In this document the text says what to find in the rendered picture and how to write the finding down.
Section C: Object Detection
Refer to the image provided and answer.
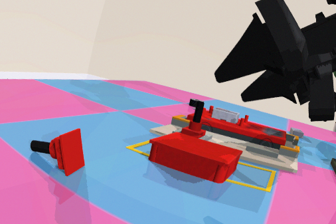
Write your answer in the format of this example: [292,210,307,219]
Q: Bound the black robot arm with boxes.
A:
[303,52,336,122]

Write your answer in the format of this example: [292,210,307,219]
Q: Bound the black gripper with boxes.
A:
[214,0,336,106]

